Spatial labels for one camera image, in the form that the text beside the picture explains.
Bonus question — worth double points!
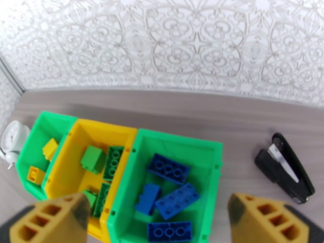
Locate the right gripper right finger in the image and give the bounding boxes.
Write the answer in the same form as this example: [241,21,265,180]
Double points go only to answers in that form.
[228,193,310,243]

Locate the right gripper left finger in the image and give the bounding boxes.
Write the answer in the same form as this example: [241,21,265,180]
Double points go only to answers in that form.
[9,192,91,243]

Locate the green two-by-two lego brick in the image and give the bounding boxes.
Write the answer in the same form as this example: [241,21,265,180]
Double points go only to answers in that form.
[81,189,99,210]
[80,145,107,175]

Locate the yellow two-by-two lego brick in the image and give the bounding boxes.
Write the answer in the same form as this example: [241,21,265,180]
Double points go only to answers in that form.
[27,165,47,186]
[41,137,59,162]

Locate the green two-by-four lego brick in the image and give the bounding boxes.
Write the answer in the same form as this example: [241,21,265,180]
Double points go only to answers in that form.
[102,146,125,183]
[92,183,112,220]

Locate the blue two-by-four lego brick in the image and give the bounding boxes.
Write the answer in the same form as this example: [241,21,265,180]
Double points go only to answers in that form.
[147,221,193,243]
[147,153,191,186]
[155,183,201,221]

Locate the blue two-by-two lego brick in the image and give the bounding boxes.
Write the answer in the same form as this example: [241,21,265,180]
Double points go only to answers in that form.
[134,183,162,216]

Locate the black stapler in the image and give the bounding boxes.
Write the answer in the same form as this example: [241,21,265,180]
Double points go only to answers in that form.
[254,132,315,205]

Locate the yellow plastic storage bin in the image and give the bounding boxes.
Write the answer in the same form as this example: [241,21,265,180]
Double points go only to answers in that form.
[41,118,139,241]

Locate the green plastic storage bin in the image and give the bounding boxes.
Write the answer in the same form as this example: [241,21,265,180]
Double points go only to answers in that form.
[15,111,78,201]
[106,128,224,243]

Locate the white twin-bell alarm clock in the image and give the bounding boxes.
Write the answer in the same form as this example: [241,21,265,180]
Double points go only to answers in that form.
[0,120,32,170]

